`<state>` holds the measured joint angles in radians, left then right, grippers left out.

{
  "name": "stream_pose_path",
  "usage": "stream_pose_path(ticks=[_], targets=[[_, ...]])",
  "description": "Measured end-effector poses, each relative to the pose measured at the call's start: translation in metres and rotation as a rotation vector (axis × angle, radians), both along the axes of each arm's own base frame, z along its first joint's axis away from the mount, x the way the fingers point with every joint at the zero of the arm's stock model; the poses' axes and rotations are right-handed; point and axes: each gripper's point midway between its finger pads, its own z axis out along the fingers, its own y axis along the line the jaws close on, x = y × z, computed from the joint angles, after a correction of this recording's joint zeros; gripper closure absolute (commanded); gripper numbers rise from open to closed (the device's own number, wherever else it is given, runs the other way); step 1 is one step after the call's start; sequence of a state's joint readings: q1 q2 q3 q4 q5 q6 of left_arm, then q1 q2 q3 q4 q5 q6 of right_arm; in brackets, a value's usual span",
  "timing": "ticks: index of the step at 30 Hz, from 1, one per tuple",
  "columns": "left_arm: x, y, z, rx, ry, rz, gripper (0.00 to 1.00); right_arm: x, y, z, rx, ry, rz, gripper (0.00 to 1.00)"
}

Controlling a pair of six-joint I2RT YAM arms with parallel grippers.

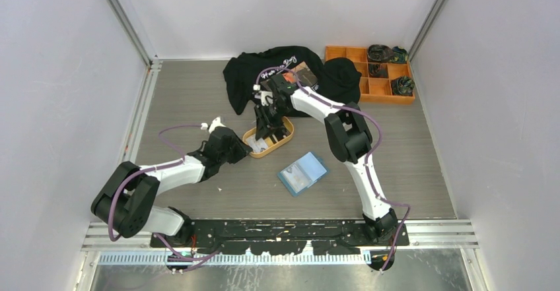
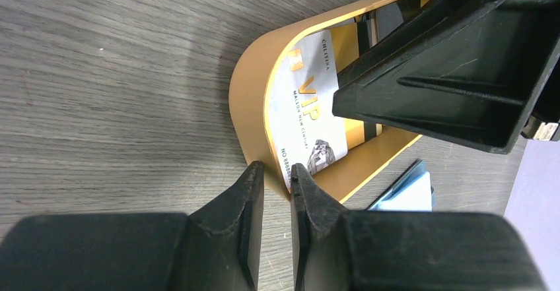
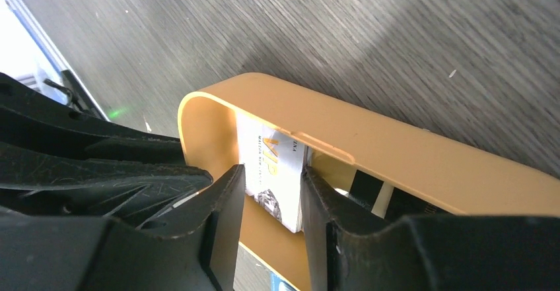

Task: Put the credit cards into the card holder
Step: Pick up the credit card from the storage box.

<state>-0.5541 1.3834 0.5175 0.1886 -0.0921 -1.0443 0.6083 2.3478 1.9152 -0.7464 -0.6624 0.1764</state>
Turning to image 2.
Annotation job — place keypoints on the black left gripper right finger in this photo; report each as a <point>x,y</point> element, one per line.
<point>340,249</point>

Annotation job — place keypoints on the black card in tray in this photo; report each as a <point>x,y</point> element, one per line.
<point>375,25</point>

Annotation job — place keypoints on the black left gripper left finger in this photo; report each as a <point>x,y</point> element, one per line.
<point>216,247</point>

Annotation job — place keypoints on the yellow oval tray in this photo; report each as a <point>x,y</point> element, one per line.
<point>250,100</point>

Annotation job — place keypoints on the silver vip card in tray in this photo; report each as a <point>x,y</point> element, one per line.
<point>303,127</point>

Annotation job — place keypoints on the blue leather card holder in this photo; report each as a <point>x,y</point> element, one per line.
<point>411,192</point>

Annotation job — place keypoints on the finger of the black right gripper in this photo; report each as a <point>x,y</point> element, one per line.
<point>477,73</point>

